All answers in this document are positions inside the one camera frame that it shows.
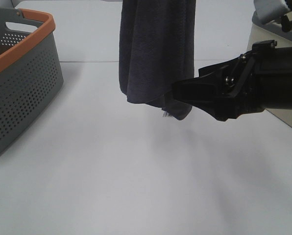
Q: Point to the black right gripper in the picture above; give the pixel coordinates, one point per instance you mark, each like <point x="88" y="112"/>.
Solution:
<point x="256" y="80"/>

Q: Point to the dark navy towel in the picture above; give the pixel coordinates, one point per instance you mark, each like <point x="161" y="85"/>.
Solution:
<point x="156" y="49"/>

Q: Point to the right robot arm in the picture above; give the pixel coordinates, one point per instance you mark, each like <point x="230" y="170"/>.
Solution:
<point x="280" y="11"/>

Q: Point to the beige bin grey rim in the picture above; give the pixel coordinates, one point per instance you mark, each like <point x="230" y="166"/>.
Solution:
<point x="259" y="34"/>

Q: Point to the grey perforated basket orange rim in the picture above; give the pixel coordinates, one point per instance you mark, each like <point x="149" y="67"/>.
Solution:
<point x="30" y="71"/>

